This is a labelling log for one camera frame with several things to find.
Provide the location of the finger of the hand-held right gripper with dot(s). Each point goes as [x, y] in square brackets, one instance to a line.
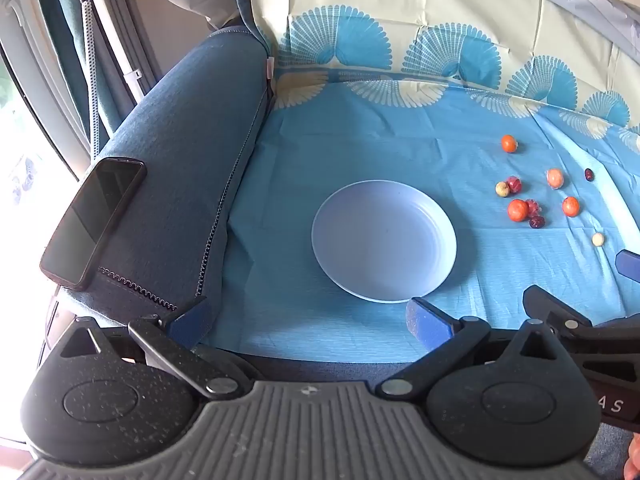
[628, 263]
[547, 302]

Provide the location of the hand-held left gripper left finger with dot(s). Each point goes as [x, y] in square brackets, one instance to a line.
[192, 319]

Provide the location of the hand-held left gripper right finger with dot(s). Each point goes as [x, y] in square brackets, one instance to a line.
[427, 321]

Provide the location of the small tangerine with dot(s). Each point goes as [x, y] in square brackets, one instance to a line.
[570, 206]
[509, 143]
[517, 210]

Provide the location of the light blue plate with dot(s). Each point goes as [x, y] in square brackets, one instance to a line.
[380, 240]

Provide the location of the red berry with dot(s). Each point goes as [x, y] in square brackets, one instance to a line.
[515, 184]
[534, 206]

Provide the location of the plastic-wrapped pale tangerine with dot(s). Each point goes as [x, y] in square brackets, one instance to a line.
[555, 178]

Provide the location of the yellowish longan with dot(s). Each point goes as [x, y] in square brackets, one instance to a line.
[501, 189]

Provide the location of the person's right hand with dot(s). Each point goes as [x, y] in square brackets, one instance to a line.
[633, 457]

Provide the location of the pale cream longan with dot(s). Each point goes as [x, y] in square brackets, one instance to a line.
[597, 239]

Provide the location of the dark red jujube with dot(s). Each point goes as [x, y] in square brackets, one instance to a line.
[589, 174]
[536, 222]

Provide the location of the black smartphone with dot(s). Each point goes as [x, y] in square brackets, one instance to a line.
[90, 220]

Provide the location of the blue fan-patterned cloth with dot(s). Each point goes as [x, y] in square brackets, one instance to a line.
[350, 135]

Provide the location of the teal curtain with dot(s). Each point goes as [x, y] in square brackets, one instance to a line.
[62, 20]

